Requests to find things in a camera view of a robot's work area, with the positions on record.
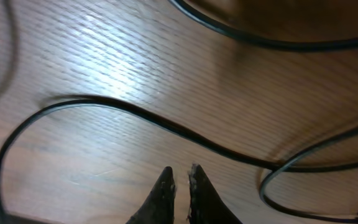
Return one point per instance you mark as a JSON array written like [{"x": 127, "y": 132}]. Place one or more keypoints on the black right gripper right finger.
[{"x": 206, "y": 206}]

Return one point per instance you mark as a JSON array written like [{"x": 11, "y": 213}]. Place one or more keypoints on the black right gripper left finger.
[{"x": 158, "y": 207}]

